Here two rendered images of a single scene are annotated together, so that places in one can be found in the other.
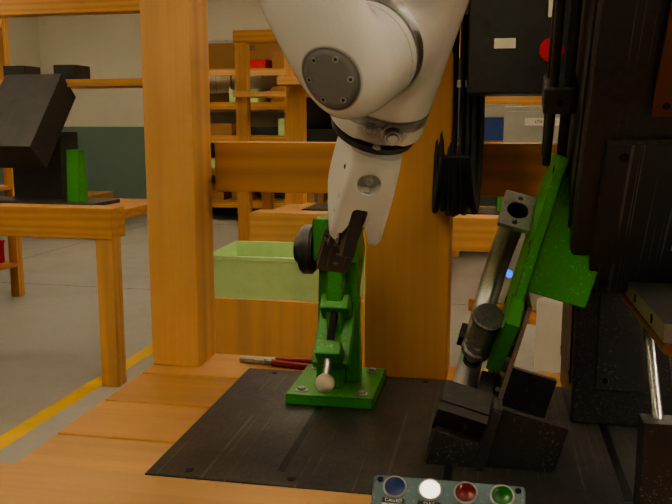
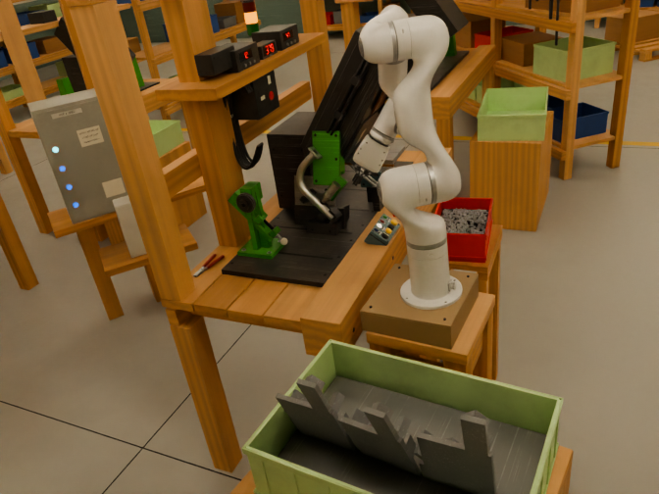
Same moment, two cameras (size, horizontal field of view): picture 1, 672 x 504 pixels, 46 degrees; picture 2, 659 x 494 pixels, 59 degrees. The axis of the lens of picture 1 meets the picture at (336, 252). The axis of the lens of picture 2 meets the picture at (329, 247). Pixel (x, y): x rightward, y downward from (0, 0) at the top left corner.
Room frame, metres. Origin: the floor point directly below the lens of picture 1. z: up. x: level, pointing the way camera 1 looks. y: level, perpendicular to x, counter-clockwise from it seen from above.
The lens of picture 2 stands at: (0.39, 1.84, 1.97)
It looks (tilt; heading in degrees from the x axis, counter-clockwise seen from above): 29 degrees down; 286
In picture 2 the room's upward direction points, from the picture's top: 8 degrees counter-clockwise
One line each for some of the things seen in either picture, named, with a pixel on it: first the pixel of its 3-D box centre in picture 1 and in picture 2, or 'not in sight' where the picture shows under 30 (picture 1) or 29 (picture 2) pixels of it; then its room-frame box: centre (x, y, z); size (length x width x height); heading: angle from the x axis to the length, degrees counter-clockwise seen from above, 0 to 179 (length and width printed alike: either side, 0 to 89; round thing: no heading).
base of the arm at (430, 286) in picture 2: not in sight; (429, 266); (0.53, 0.31, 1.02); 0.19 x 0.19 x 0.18
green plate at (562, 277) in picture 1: (560, 240); (329, 155); (0.95, -0.27, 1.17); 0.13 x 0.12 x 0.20; 79
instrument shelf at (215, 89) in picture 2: not in sight; (251, 62); (1.25, -0.40, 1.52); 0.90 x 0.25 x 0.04; 79
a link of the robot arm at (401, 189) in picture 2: not in sight; (412, 205); (0.57, 0.32, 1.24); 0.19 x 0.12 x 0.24; 18
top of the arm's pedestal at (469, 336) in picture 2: not in sight; (431, 318); (0.53, 0.31, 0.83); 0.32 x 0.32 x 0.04; 74
